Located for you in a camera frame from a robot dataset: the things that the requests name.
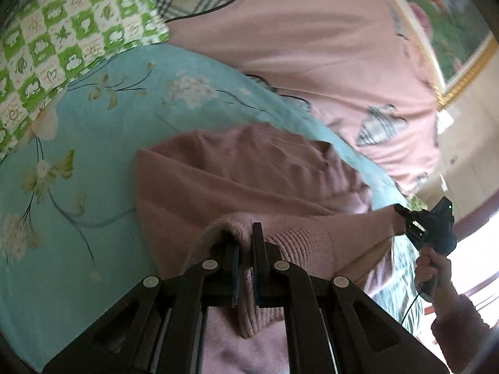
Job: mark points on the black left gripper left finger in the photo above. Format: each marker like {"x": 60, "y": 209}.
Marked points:
{"x": 159, "y": 326}

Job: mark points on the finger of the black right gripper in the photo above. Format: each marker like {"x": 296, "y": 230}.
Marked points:
{"x": 405, "y": 214}

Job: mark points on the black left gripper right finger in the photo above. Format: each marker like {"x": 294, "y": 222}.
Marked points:
{"x": 331, "y": 325}

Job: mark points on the mauve knit sweater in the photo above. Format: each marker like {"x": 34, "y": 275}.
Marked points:
{"x": 312, "y": 205}

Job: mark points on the pink sleeved right forearm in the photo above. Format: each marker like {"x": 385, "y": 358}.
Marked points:
{"x": 460, "y": 334}

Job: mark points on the person's right hand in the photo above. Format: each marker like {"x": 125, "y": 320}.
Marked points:
{"x": 435, "y": 267}

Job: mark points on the teal floral bed quilt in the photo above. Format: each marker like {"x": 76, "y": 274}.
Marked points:
{"x": 70, "y": 240}

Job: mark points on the pink heart-pattern duvet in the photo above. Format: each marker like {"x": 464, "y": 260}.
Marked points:
{"x": 354, "y": 64}

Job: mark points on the gold framed floral picture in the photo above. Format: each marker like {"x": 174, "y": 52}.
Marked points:
{"x": 456, "y": 39}

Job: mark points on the green white checkered pillow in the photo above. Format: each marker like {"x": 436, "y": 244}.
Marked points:
{"x": 52, "y": 42}

